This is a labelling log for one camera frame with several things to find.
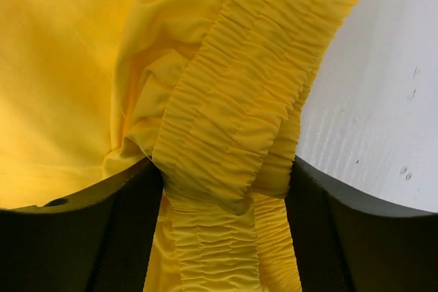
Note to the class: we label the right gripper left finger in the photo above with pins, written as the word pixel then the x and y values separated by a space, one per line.
pixel 97 239

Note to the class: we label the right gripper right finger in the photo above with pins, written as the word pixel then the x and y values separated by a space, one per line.
pixel 347 240

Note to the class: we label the yellow shorts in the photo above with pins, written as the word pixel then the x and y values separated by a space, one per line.
pixel 211 91

